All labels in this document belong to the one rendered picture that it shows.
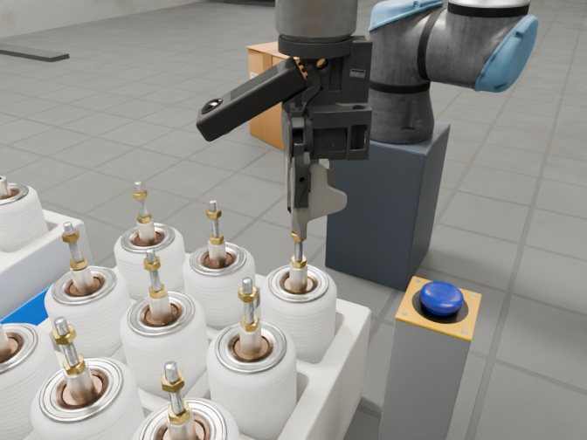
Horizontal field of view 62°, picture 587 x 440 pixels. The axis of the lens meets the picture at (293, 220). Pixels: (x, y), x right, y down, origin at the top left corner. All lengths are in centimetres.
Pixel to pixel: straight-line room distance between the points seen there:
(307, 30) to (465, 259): 79
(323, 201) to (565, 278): 75
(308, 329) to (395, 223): 40
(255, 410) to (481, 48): 59
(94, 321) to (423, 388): 38
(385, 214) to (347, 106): 47
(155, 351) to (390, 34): 61
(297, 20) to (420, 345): 32
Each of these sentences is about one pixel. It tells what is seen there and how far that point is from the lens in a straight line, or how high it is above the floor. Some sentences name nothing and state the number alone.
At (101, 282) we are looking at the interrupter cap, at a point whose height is 25.
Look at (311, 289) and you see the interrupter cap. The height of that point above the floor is 25.
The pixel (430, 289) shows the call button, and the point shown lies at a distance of 49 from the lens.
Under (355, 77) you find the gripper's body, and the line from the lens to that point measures 49.
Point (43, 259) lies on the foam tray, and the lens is 91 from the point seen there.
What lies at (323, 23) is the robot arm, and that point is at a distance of 45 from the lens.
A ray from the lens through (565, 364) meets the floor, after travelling 97.
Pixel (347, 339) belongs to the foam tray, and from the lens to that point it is 64.
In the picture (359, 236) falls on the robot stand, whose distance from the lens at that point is 98.
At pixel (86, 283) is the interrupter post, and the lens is 64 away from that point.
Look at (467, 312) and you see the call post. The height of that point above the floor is 31.
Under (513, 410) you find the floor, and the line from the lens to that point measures 86.
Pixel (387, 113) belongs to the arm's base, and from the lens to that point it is 89.
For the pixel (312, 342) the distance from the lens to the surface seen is 61.
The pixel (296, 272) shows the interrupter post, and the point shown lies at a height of 28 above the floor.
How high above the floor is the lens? 63
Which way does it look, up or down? 31 degrees down
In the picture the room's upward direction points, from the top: straight up
